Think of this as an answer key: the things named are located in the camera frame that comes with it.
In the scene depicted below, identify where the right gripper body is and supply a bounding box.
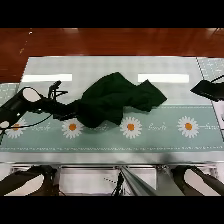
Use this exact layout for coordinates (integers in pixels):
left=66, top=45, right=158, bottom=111
left=189, top=79, right=222, bottom=103

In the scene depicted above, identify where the dark green shirt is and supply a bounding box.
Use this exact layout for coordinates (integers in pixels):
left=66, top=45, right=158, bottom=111
left=65, top=71, right=168, bottom=130

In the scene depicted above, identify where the silver frame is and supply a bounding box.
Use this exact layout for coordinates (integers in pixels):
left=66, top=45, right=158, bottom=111
left=0, top=161, right=224, bottom=197

